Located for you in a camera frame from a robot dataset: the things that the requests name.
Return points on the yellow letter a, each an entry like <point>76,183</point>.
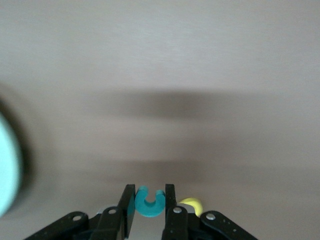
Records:
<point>193,203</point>

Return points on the light green plate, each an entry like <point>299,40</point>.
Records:
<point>7,162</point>

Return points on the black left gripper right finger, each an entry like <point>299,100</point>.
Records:
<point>175,225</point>

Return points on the teal letter c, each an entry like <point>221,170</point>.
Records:
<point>149,208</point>

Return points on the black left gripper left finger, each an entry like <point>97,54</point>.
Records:
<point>112,225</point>

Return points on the brown table cover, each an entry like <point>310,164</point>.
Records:
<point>160,50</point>

